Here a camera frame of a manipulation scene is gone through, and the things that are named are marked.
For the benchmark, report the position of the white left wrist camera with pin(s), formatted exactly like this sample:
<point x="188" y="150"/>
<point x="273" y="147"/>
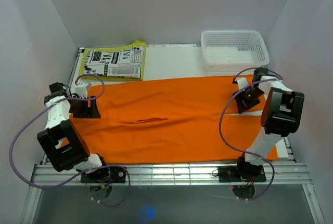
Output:
<point x="81" y="90"/>

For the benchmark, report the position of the aluminium table edge rail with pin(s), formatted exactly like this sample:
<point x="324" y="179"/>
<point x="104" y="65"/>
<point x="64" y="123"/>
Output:
<point x="182" y="174"/>

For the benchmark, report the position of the white perforated plastic basket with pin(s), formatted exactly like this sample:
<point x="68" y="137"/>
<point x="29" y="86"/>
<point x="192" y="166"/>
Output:
<point x="233" y="50"/>

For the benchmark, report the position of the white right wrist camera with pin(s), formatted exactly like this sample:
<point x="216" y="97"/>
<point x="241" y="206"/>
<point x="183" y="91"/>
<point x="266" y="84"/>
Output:
<point x="241" y="82"/>

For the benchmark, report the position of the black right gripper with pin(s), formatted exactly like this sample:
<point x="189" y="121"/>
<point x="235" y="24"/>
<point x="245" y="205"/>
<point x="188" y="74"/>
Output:
<point x="241" y="107"/>

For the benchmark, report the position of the orange trousers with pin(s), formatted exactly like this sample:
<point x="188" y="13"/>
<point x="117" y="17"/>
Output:
<point x="168" y="121"/>

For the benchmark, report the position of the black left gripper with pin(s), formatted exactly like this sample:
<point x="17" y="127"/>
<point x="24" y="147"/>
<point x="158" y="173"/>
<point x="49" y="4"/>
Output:
<point x="91" y="112"/>

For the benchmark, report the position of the newspaper print yellow folded trousers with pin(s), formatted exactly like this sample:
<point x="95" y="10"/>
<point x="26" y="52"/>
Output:
<point x="124" y="63"/>

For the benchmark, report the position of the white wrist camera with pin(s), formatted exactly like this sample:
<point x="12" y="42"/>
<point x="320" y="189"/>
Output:
<point x="241" y="82"/>
<point x="81" y="90"/>

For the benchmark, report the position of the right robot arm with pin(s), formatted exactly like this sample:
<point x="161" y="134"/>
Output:
<point x="281" y="116"/>

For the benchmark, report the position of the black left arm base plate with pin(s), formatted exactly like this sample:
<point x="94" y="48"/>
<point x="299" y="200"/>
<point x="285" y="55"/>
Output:
<point x="111" y="174"/>

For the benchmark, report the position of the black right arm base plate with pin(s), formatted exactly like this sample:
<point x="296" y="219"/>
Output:
<point x="235" y="174"/>

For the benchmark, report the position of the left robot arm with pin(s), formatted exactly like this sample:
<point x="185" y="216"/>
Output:
<point x="60" y="140"/>

